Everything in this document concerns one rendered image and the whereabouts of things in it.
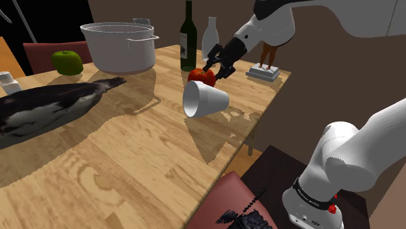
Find black spiky object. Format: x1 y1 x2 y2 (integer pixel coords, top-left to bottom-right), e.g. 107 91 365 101
215 187 274 229

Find brown statue on grey base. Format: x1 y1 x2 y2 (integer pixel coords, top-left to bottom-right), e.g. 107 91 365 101
245 42 282 83

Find dark robot stand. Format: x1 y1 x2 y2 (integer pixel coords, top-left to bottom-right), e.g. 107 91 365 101
240 144 371 229

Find white pill bottle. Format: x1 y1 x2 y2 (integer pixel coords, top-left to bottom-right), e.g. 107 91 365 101
0 71 23 96

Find red bell pepper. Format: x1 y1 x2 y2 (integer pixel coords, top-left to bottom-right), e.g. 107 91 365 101
187 68 217 88

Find dark green wine bottle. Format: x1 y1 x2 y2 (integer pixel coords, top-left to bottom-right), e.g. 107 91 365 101
179 0 198 73

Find green apple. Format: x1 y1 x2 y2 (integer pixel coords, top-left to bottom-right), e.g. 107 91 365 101
50 50 84 77

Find dark red chair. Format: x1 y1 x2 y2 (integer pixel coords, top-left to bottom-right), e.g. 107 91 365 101
185 170 278 229
22 40 94 75

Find silver cooking pot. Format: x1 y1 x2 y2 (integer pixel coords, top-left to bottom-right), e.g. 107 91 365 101
79 18 160 76

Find white foam cup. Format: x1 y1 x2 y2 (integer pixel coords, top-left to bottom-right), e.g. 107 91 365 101
182 80 230 119

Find wooden table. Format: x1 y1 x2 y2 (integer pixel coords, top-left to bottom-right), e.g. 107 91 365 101
0 44 292 229

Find black and white penguin figure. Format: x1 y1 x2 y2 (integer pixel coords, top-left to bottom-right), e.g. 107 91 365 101
0 76 128 139

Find white glass bottle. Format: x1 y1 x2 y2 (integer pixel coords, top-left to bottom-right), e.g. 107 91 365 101
201 16 221 63

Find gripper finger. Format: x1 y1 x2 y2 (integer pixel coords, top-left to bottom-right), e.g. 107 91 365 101
214 62 237 82
202 44 224 72

